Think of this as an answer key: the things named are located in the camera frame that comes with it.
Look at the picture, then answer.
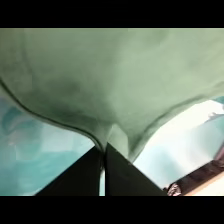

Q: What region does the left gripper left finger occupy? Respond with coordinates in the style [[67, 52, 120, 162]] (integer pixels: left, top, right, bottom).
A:
[[35, 145, 104, 197]]

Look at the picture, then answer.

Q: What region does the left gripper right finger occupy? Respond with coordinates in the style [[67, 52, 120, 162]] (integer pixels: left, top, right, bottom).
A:
[[104, 142, 168, 197]]

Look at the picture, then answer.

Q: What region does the green T-shirt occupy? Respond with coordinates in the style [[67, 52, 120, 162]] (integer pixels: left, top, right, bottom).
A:
[[0, 27, 224, 164]]

